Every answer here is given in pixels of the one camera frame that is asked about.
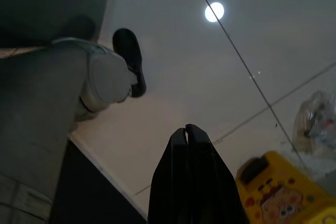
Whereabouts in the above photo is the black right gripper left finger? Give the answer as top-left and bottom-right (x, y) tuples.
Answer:
(148, 127), (188, 224)

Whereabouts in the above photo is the clear plastic bag with items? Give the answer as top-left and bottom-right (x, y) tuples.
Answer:
(292, 90), (336, 154)

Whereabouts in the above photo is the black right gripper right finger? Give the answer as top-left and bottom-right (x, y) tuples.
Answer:
(185, 123), (247, 224)

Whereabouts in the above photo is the silver robot leg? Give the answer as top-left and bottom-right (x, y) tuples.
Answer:
(0, 37), (139, 224)

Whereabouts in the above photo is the black robot foot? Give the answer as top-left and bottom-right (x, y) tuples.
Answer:
(112, 28), (147, 99)

